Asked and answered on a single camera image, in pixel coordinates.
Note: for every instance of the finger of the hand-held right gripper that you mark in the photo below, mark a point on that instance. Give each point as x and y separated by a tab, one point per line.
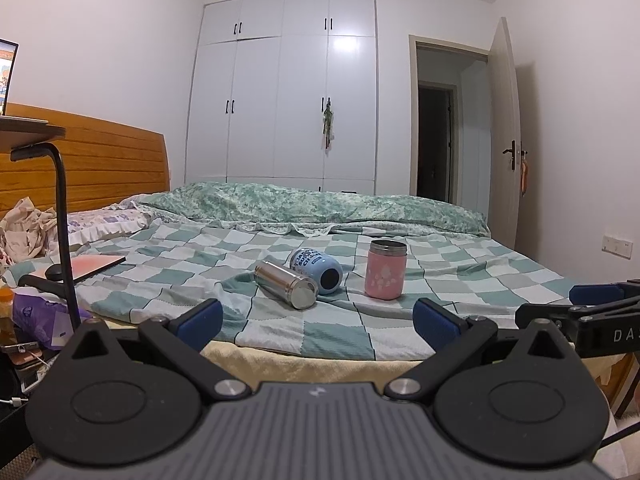
595	294
542	314

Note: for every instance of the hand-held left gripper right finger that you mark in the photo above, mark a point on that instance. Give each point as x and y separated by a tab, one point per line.
434	324

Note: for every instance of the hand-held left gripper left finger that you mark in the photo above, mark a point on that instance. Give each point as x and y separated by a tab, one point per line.
201	318

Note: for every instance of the silver steel cup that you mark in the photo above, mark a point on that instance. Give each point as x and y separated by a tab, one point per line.
285	282

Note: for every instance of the light blue printed cup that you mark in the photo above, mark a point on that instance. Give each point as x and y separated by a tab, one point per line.
312	265

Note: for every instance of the pink cup with steel rim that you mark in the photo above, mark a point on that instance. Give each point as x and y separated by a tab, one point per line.
385	272

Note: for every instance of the green checkered bedsheet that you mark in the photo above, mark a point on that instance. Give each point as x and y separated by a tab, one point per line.
165	265

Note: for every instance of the pink flat notebook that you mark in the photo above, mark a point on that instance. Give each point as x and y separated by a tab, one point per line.
97	265

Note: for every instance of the purple floral pillow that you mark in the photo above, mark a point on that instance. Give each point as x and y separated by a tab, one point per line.
102	222

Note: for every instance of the orange hanging charm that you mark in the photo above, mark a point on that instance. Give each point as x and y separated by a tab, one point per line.
524	175

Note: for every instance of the green floral quilt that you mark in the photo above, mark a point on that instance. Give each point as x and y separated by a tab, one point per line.
300	205

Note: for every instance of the black computer mouse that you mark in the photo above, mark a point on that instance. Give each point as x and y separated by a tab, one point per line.
54	272

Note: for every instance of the purple plastic bag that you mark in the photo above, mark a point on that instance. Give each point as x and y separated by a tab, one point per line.
35	317

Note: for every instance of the wooden headboard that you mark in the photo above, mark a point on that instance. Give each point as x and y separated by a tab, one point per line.
110	160

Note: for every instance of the crumpled patterned cloth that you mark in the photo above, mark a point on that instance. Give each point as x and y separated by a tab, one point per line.
25	232

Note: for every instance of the orange bottle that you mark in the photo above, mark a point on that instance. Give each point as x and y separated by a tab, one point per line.
5	302

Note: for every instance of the beige door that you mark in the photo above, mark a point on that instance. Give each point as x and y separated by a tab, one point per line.
505	110

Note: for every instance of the green hanging ornament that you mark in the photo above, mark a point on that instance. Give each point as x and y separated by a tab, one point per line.
327	125

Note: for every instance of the white wardrobe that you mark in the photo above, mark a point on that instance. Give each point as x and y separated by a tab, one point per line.
280	90

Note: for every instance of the open laptop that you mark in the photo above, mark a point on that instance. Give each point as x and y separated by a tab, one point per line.
6	77

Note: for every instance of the white wall socket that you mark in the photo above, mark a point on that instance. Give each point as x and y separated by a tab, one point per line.
617	246

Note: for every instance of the wooden side table black frame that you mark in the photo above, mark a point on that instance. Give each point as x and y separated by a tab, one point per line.
62	210

